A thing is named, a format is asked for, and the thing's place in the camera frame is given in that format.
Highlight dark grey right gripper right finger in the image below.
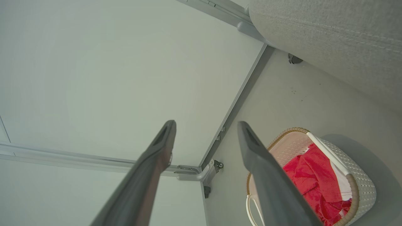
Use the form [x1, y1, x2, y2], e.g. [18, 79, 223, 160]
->
[237, 121, 324, 226]

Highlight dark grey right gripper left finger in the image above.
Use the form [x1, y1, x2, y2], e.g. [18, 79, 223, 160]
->
[90, 120, 177, 226]

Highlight red and white shirt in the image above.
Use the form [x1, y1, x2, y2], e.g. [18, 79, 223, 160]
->
[283, 143, 353, 220]

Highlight red shorts with white stripe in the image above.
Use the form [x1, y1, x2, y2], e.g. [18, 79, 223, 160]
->
[320, 201, 352, 226]

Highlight grey fabric sofa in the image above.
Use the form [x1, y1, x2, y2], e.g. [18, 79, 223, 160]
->
[248, 0, 402, 116]

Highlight white perforated laundry basket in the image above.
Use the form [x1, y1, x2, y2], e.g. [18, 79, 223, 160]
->
[246, 127, 377, 226]

